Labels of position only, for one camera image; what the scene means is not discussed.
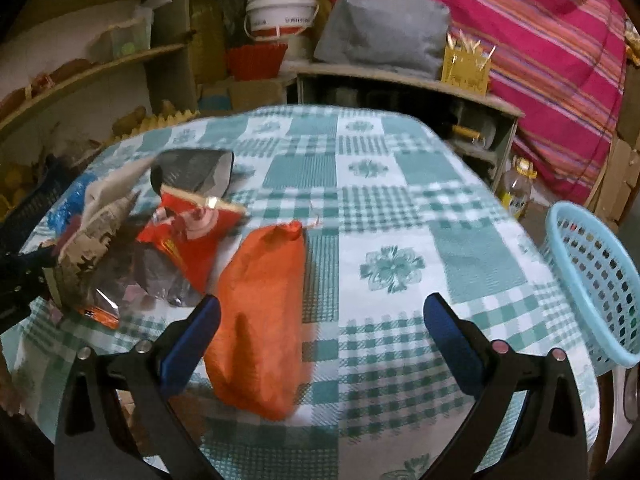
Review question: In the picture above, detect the orange plastic bag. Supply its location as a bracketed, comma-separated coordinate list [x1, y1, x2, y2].
[204, 220, 306, 420]

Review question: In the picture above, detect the printed crumpled newspaper wrapper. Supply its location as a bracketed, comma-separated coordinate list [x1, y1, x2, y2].
[54, 191, 139, 306]

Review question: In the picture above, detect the light blue plastic basket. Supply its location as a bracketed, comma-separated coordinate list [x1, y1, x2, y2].
[540, 202, 639, 376]

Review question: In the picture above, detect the clear orange-edged plastic wrapper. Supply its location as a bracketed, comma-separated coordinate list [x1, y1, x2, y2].
[78, 249, 203, 330]

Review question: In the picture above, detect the red snack wrapper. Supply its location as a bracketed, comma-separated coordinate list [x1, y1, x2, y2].
[136, 184, 247, 294]

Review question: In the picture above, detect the blue crumpled plastic bag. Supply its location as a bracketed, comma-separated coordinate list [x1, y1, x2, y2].
[47, 172, 96, 236]

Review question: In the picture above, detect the yellow-capped oil bottle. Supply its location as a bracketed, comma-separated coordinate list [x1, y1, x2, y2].
[498, 157, 537, 219]

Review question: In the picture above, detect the black foil wrapper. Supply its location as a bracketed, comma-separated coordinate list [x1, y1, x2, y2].
[150, 148, 234, 197]

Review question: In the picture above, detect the grey low cabinet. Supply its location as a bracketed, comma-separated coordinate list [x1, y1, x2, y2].
[284, 63, 524, 192]

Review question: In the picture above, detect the yellow egg tray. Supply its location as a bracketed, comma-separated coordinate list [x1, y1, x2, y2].
[106, 110, 200, 145]

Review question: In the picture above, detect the cardboard box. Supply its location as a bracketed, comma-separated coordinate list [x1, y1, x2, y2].
[198, 75, 296, 115]

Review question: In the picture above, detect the yellow utensil holder box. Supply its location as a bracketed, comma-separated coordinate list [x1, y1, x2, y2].
[440, 32, 496, 96]

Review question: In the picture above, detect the pink striped curtain cloth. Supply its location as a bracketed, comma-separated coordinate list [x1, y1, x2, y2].
[437, 0, 626, 204]

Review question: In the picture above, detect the clear plastic container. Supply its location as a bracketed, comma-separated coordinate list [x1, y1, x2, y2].
[88, 18, 151, 63]

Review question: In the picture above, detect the red plastic basket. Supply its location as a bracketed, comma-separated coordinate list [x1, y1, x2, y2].
[226, 42, 288, 81]

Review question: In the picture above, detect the grey felt bag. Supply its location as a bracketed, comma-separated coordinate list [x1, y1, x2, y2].
[314, 0, 451, 79]

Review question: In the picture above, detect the white plastic bucket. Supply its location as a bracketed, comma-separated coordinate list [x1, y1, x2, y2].
[244, 0, 319, 41]

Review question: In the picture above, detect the wooden wall shelf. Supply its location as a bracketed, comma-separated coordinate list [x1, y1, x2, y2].
[0, 0, 202, 162]

